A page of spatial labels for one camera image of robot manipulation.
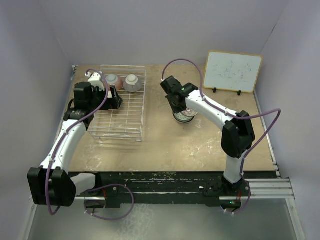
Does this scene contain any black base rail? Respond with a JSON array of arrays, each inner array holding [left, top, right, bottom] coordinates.
[[80, 171, 251, 208]]

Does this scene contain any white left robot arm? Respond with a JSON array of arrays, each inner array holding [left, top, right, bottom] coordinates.
[[27, 82, 123, 207]]

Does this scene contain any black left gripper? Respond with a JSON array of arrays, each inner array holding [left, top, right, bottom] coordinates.
[[88, 85, 122, 112]]

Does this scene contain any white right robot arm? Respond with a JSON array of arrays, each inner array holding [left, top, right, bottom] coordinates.
[[160, 76, 256, 196]]

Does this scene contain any green patterned bowl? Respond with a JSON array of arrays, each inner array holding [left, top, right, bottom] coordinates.
[[173, 112, 195, 119]]

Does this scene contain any pink patterned bowl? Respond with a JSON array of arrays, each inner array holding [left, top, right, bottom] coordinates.
[[106, 74, 123, 91]]

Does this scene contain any grey striped bowl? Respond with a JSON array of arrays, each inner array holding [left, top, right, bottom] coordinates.
[[123, 74, 143, 92]]

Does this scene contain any aluminium frame rail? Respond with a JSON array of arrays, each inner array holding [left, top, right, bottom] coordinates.
[[20, 178, 305, 240]]

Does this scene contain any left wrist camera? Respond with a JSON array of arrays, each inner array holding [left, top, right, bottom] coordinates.
[[85, 72, 105, 91]]

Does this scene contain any yellow framed whiteboard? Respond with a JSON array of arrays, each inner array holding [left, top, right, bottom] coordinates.
[[202, 50, 263, 93]]

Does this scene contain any purple patterned bowl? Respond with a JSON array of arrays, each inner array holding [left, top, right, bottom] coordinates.
[[181, 108, 198, 117]]

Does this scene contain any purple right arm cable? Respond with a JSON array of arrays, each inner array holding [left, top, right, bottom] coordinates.
[[161, 58, 282, 215]]

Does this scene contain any white wire dish rack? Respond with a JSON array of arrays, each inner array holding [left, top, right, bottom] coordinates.
[[88, 65, 147, 142]]

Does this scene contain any blue floral bowl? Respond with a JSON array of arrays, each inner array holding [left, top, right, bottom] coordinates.
[[175, 117, 194, 124]]

